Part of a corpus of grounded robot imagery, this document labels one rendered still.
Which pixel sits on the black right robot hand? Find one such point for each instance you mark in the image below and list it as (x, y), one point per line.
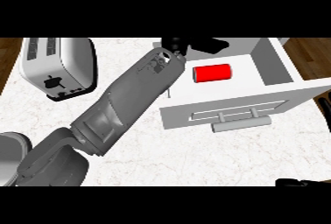
(301, 183)

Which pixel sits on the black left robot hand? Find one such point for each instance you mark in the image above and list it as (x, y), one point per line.
(179, 43)

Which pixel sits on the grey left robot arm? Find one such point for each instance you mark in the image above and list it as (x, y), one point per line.
(129, 96)

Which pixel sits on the red can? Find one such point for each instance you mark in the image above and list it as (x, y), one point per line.
(211, 73)

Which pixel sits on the white open drawer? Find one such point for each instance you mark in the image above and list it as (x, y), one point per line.
(241, 78)

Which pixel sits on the dark curved object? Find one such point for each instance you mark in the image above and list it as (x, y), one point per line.
(324, 110)

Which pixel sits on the silver toaster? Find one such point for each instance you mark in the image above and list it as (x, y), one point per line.
(64, 64)

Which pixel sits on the pale grey rounded object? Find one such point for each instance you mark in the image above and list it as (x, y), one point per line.
(10, 157)

